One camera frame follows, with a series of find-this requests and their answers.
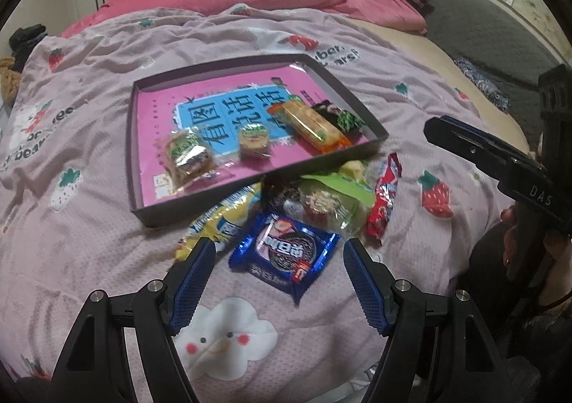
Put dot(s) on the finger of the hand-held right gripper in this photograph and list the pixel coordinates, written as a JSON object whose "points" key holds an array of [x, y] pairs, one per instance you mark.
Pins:
{"points": [[469, 146], [491, 141]]}

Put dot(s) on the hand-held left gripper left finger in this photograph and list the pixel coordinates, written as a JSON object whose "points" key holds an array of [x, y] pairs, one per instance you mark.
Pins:
{"points": [[192, 282]]}

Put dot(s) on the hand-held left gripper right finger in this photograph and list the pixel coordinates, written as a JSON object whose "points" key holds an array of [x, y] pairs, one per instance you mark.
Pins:
{"points": [[364, 282]]}

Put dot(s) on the long yellow snack packet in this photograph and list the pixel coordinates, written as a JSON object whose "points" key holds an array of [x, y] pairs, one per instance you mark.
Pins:
{"points": [[223, 217]]}

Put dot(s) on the blue cookie packet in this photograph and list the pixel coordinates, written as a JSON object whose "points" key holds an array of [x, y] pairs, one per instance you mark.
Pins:
{"points": [[286, 251]]}

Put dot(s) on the clear pastry packet green flap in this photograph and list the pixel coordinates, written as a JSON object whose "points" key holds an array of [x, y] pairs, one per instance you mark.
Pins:
{"points": [[330, 202]]}

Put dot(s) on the red candy packet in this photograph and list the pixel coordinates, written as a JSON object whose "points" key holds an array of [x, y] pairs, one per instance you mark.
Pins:
{"points": [[384, 197]]}

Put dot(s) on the small yellow snack packet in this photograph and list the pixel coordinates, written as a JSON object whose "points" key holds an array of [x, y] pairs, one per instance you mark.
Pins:
{"points": [[353, 170]]}

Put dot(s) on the dark chocolate roll cake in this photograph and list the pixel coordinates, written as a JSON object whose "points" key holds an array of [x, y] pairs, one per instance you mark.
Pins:
{"points": [[283, 200]]}

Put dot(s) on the large clear-wrapped pastry green label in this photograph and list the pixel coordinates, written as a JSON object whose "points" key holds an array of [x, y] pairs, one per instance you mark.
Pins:
{"points": [[190, 155]]}

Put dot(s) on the dark green snack packet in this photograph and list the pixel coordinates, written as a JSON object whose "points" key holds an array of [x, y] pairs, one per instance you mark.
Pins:
{"points": [[344, 119]]}

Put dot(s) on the dark shallow cardboard box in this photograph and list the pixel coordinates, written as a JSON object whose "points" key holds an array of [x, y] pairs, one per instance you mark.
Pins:
{"points": [[134, 153]]}

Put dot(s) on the small round pastry green label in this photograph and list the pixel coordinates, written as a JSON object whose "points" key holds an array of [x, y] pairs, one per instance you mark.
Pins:
{"points": [[254, 141]]}

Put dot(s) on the orange-ended cracker packet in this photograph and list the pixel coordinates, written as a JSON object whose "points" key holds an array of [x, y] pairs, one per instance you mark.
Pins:
{"points": [[308, 124]]}

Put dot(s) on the person's right hand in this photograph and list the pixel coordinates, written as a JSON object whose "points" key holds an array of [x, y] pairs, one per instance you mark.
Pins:
{"points": [[508, 233]]}

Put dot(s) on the blue patterned cloth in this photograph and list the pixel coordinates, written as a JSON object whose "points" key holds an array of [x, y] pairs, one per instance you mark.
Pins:
{"points": [[482, 83]]}

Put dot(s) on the beige bed sheet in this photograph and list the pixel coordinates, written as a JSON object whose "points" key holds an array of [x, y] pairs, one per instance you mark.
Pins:
{"points": [[429, 59]]}

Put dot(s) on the lilac strawberry printed blanket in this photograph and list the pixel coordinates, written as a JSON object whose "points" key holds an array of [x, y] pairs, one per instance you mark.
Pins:
{"points": [[89, 215]]}

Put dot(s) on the pink book with blue label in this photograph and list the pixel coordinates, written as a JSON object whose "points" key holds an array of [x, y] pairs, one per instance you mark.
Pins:
{"points": [[156, 112]]}

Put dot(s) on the brown knitted cloth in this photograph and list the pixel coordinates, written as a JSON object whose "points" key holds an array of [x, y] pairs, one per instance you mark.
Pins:
{"points": [[10, 79]]}

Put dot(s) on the dark clothes pile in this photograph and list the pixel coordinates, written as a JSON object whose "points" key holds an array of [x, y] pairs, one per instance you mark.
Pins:
{"points": [[27, 43]]}

